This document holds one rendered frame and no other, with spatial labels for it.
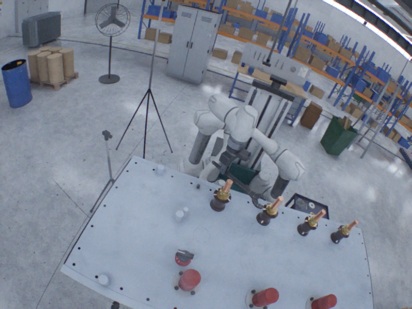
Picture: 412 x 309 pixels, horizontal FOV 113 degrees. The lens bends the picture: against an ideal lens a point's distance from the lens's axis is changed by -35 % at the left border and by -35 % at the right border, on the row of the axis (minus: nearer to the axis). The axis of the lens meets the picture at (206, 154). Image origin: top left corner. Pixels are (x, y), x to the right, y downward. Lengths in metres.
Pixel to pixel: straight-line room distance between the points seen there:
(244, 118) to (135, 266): 0.77
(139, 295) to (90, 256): 0.26
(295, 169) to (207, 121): 0.64
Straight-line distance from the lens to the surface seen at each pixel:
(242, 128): 0.90
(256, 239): 1.12
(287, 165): 1.36
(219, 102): 0.99
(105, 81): 5.30
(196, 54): 5.40
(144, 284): 0.92
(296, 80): 5.77
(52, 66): 5.15
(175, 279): 0.92
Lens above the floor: 2.27
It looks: 41 degrees down
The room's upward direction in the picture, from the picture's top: 19 degrees clockwise
